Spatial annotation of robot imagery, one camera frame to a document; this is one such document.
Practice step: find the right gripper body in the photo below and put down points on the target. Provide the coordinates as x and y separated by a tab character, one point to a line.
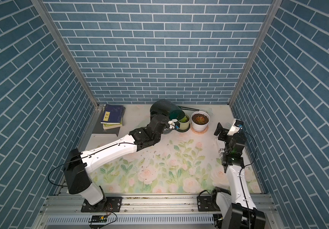
224	136

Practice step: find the dark green watering can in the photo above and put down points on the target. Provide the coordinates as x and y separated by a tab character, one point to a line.
169	109

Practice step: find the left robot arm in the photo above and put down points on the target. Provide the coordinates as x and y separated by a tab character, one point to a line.
79	165

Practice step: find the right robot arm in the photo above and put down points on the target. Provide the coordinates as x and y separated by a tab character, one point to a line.
236	205

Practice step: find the bright green succulent plant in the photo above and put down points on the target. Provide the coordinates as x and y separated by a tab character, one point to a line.
184	120

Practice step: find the red-orange succulent plant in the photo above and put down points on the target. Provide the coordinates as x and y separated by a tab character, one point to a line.
200	119

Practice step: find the dark green pot saucer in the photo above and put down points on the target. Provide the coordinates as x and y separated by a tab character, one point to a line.
184	130

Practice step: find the green wavy flower pot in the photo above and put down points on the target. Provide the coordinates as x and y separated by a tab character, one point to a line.
185	125

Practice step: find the white flat box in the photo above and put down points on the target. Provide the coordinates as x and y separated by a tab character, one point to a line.
220	146

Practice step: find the pink pot saucer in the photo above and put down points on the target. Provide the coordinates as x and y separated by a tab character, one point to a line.
199	132

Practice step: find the white plastic flower pot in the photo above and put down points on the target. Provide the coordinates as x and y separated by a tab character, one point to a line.
199	127

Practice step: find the floral table mat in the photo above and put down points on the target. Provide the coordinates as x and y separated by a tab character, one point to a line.
179	163

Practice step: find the dark blue book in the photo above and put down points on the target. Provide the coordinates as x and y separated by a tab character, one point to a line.
112	114

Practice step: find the green-edged lower book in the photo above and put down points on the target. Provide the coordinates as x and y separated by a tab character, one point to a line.
111	126

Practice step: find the small green circuit board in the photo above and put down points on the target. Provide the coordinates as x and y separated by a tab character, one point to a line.
98	219

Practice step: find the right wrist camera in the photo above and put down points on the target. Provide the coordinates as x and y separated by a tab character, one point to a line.
236	126

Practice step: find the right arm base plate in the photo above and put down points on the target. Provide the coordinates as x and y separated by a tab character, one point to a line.
205	204

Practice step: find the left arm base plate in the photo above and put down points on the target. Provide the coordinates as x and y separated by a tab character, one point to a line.
112	204

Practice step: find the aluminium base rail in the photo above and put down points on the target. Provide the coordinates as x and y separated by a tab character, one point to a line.
138	211

